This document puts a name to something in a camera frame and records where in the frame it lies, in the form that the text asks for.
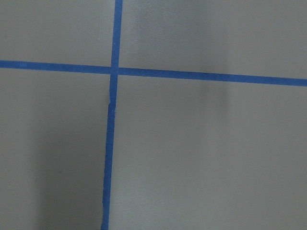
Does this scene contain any blue tape line right crosswise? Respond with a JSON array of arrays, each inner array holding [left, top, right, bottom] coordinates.
[[0, 60, 307, 87]]

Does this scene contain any blue tape line right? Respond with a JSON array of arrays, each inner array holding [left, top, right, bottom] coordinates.
[[100, 0, 123, 230]]

